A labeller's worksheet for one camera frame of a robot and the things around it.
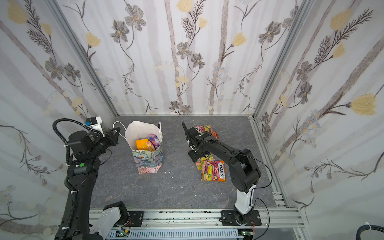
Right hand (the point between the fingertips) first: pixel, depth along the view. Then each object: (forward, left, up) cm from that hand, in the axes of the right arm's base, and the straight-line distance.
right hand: (195, 151), depth 88 cm
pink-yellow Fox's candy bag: (-5, -8, -6) cm, 11 cm away
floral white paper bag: (-8, +27, +1) cm, 28 cm away
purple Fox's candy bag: (+4, +25, +3) cm, 25 cm away
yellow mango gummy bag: (0, +29, +6) cm, 30 cm away
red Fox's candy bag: (+24, -7, -8) cm, 26 cm away
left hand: (+1, +38, +23) cm, 45 cm away
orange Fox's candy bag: (-12, -14, -6) cm, 20 cm away
